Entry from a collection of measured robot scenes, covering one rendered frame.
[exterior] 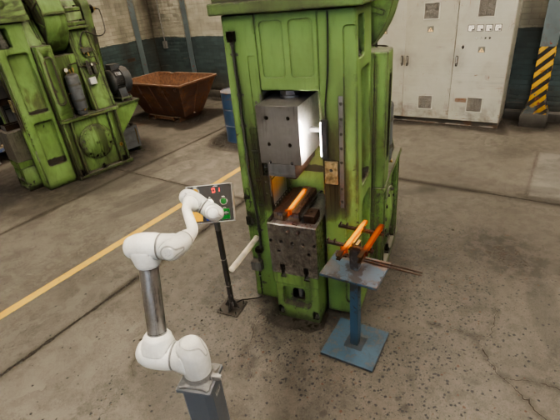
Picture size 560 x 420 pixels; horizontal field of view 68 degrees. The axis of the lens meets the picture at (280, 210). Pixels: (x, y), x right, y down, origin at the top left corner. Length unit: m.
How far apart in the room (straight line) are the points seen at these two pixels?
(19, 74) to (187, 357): 5.36
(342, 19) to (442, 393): 2.43
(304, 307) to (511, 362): 1.51
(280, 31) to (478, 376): 2.61
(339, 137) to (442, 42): 5.10
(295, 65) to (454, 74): 5.23
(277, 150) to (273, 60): 0.57
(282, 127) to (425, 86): 5.37
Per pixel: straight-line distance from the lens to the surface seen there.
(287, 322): 3.52
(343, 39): 2.63
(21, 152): 7.19
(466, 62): 7.66
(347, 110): 2.71
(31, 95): 6.95
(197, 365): 2.30
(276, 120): 2.73
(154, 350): 2.34
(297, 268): 3.17
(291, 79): 2.77
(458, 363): 3.33
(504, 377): 3.35
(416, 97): 7.95
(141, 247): 2.11
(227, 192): 3.04
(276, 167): 2.85
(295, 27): 2.72
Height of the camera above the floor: 2.45
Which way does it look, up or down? 29 degrees down
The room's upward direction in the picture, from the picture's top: 6 degrees counter-clockwise
